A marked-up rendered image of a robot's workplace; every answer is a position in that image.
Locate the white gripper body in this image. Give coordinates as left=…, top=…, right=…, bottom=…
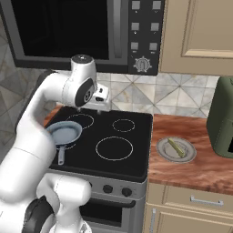
left=84, top=101, right=112, bottom=116

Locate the blue-grey frying pan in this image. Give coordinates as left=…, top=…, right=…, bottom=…
left=46, top=120, right=84, bottom=166

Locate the yellow butter stick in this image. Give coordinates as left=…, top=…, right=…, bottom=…
left=167, top=137, right=186, bottom=158

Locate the black hob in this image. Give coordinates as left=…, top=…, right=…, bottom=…
left=48, top=105, right=154, bottom=183

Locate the microwave round dial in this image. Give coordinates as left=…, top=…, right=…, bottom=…
left=134, top=56, right=152, bottom=73

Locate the black microwave oven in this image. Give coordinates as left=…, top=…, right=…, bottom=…
left=0, top=0, right=167, bottom=76

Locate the grey round plate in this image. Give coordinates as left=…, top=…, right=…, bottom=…
left=156, top=136, right=198, bottom=164

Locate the black oven knob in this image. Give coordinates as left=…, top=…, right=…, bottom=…
left=121, top=187, right=133, bottom=198
left=102, top=184, right=114, bottom=195

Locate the silver oven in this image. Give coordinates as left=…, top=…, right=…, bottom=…
left=45, top=168, right=148, bottom=233

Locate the beige drawer front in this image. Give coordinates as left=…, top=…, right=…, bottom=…
left=146, top=182, right=233, bottom=218

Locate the beige base cupboard door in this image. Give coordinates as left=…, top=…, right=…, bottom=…
left=143, top=202, right=233, bottom=233

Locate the microwave door handle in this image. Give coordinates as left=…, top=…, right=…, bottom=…
left=106, top=0, right=130, bottom=61

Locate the black oven door handle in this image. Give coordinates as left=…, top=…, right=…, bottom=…
left=90, top=195, right=137, bottom=209

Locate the beige wall cupboard door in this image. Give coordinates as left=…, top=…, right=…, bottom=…
left=158, top=0, right=233, bottom=76

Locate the silver cupboard door handle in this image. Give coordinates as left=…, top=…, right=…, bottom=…
left=149, top=208, right=157, bottom=233

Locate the silver drawer handle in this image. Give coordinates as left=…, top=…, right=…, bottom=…
left=189, top=195, right=225, bottom=208

